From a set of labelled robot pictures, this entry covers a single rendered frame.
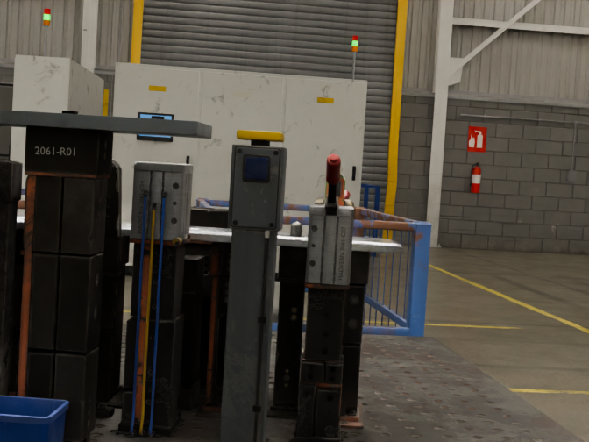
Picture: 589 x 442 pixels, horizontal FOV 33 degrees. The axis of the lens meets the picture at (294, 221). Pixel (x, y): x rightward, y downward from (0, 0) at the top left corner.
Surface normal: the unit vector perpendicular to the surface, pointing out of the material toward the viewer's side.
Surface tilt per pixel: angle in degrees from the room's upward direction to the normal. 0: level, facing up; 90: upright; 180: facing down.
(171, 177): 90
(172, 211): 90
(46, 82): 90
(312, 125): 90
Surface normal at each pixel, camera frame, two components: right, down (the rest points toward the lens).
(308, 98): 0.13, 0.06
